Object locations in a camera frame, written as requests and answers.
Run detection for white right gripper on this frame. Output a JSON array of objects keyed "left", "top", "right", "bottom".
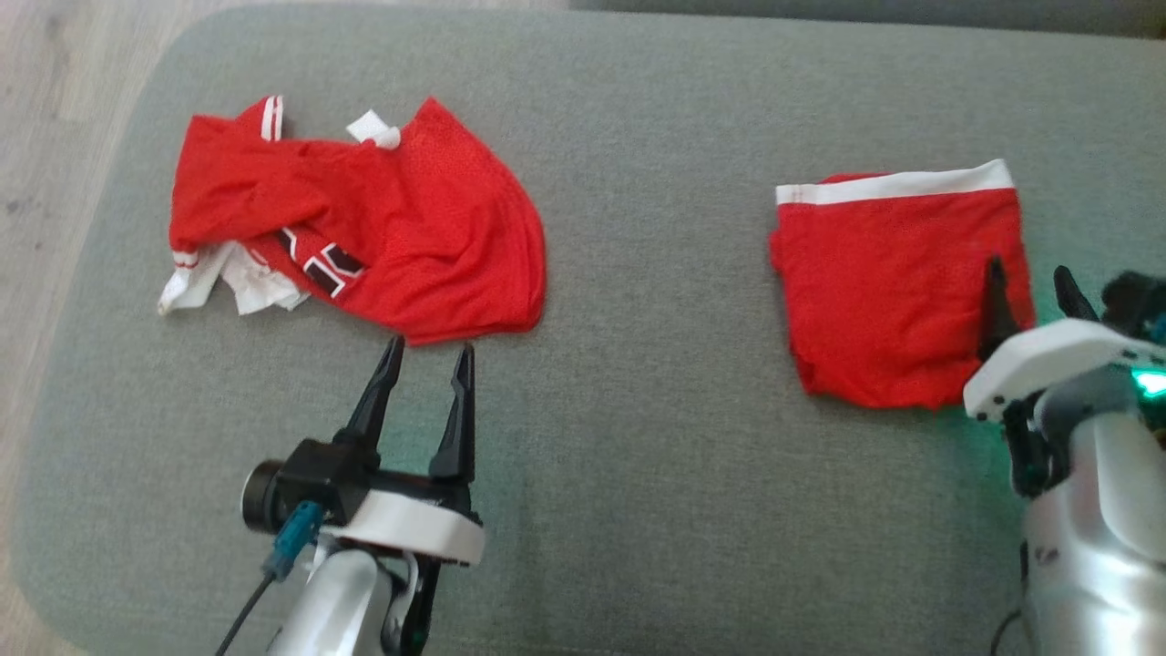
[{"left": 963, "top": 255, "right": 1166, "bottom": 423}]

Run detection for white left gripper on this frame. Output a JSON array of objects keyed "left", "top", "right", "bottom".
[{"left": 319, "top": 334, "right": 487, "bottom": 568}]

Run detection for red shorts with white trim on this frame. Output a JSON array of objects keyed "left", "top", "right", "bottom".
[{"left": 768, "top": 159, "right": 1037, "bottom": 411}]

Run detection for red Bulls 23 jersey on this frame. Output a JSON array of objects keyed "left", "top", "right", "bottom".
[{"left": 157, "top": 94, "right": 547, "bottom": 347}]

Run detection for grey fabric sofa seat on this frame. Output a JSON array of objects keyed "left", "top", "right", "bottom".
[{"left": 9, "top": 5, "right": 1166, "bottom": 656}]

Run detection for grey sofa back cushion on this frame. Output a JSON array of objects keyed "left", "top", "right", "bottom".
[{"left": 569, "top": 0, "right": 1166, "bottom": 39}]

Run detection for left camera cable teal plug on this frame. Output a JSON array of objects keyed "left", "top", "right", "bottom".
[{"left": 214, "top": 499, "right": 324, "bottom": 656}]

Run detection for thin black cable loop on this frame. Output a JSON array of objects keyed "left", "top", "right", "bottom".
[{"left": 991, "top": 609, "right": 1028, "bottom": 656}]

